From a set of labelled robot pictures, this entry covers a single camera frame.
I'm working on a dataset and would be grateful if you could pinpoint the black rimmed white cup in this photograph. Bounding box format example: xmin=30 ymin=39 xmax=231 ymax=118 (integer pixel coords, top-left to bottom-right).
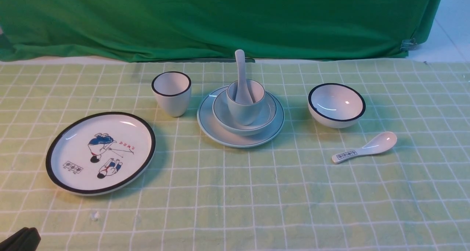
xmin=151 ymin=71 xmax=192 ymax=118

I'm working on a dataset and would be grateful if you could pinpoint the metal binder clip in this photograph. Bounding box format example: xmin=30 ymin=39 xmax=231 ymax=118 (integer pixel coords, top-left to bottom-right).
xmin=400 ymin=38 xmax=418 ymax=52

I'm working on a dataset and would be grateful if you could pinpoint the green rimmed white bowl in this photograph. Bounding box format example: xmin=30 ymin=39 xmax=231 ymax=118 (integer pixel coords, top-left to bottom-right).
xmin=213 ymin=90 xmax=278 ymax=136

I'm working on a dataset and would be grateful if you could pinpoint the black rimmed white bowl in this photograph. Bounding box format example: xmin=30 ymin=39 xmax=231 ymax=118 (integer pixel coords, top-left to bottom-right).
xmin=307 ymin=83 xmax=366 ymax=129

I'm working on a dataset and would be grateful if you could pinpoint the green rimmed white cup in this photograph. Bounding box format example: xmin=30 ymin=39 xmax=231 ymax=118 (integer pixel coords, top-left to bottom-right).
xmin=226 ymin=79 xmax=267 ymax=125

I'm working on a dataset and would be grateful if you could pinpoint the plain white ceramic spoon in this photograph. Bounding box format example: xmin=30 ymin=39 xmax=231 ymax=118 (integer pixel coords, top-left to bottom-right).
xmin=235 ymin=49 xmax=253 ymax=105

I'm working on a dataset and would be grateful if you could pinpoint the green checkered tablecloth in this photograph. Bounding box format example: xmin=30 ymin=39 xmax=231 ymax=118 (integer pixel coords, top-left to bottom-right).
xmin=0 ymin=60 xmax=470 ymax=251

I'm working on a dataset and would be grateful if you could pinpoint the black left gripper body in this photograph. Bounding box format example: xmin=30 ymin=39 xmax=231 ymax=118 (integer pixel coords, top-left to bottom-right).
xmin=0 ymin=227 xmax=41 ymax=251

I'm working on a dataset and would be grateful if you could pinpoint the black rimmed illustrated plate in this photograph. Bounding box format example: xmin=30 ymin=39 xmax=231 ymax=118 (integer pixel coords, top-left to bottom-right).
xmin=45 ymin=112 xmax=156 ymax=196

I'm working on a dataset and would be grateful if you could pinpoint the green rimmed white plate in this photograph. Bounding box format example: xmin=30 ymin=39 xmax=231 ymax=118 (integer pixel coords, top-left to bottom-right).
xmin=197 ymin=86 xmax=285 ymax=148

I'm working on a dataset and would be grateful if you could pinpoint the white spoon with label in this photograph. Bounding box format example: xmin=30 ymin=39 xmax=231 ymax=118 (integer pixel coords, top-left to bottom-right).
xmin=331 ymin=132 xmax=397 ymax=164

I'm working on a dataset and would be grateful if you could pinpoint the green backdrop cloth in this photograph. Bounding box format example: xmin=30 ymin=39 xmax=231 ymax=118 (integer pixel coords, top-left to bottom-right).
xmin=1 ymin=0 xmax=441 ymax=62

